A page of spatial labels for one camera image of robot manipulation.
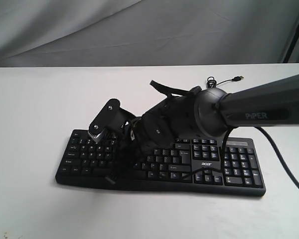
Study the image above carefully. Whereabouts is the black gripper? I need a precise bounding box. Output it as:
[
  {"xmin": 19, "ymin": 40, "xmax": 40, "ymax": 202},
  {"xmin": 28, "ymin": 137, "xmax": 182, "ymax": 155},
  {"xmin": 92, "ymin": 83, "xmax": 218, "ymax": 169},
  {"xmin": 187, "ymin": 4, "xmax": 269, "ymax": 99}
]
[{"xmin": 105, "ymin": 99, "xmax": 176, "ymax": 185}]

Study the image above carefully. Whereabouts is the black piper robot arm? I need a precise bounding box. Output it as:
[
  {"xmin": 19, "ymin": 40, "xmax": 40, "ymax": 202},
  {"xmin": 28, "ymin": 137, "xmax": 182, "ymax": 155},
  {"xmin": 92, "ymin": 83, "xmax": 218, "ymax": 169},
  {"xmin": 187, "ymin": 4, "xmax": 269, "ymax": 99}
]
[{"xmin": 107, "ymin": 75, "xmax": 299, "ymax": 184}]

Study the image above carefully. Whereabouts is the black acer keyboard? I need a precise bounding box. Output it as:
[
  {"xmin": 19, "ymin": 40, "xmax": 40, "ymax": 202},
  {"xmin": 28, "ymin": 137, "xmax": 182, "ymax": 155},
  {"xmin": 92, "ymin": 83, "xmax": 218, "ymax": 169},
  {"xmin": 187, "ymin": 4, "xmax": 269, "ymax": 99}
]
[{"xmin": 55, "ymin": 129, "xmax": 266, "ymax": 197}]

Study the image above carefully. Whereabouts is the grey backdrop cloth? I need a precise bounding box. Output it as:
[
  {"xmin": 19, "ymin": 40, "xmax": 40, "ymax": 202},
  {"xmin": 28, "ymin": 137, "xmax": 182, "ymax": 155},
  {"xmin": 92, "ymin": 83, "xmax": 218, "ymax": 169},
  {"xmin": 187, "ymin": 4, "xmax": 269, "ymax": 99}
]
[{"xmin": 0, "ymin": 0, "xmax": 299, "ymax": 67}]

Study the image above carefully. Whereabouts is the black stand pole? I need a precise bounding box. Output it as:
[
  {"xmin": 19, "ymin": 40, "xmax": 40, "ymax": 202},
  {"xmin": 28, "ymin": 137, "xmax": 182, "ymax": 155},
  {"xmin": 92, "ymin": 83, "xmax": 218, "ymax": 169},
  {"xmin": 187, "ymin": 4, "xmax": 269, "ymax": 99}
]
[{"xmin": 282, "ymin": 22, "xmax": 299, "ymax": 63}]

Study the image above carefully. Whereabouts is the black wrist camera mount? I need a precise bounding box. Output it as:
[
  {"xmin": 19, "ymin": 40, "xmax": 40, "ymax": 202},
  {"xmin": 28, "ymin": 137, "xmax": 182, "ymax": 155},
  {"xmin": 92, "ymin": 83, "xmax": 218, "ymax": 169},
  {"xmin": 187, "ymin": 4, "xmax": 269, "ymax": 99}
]
[{"xmin": 88, "ymin": 98, "xmax": 136, "ymax": 142}]

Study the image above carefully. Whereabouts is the black USB cable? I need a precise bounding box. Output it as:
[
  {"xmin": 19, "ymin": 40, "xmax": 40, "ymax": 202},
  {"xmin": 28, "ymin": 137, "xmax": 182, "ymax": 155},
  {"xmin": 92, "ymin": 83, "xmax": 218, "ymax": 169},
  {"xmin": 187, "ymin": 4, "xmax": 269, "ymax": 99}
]
[{"xmin": 205, "ymin": 75, "xmax": 245, "ymax": 89}]

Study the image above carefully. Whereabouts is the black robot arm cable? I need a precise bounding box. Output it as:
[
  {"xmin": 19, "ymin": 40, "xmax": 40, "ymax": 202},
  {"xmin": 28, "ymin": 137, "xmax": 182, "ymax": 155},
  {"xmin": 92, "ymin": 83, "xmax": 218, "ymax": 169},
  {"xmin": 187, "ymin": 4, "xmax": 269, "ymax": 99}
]
[{"xmin": 181, "ymin": 125, "xmax": 299, "ymax": 197}]

